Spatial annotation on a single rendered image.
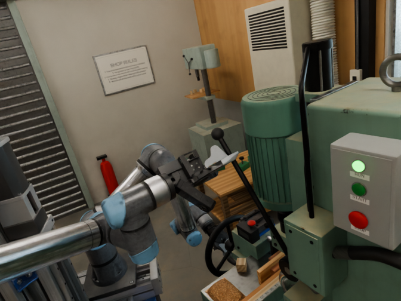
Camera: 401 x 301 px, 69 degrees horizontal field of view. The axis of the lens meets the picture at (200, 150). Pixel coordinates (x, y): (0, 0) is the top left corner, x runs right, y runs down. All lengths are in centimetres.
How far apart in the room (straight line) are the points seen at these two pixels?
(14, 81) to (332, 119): 333
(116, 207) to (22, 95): 301
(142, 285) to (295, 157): 92
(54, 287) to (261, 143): 74
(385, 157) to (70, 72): 340
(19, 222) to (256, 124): 71
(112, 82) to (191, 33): 119
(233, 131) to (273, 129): 254
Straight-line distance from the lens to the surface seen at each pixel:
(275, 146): 75
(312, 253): 64
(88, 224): 81
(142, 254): 76
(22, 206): 96
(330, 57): 68
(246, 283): 107
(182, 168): 76
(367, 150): 48
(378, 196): 51
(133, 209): 69
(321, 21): 226
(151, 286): 140
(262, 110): 72
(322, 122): 58
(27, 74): 359
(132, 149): 385
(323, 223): 63
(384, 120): 53
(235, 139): 329
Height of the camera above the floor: 168
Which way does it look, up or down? 21 degrees down
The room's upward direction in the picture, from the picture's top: 12 degrees counter-clockwise
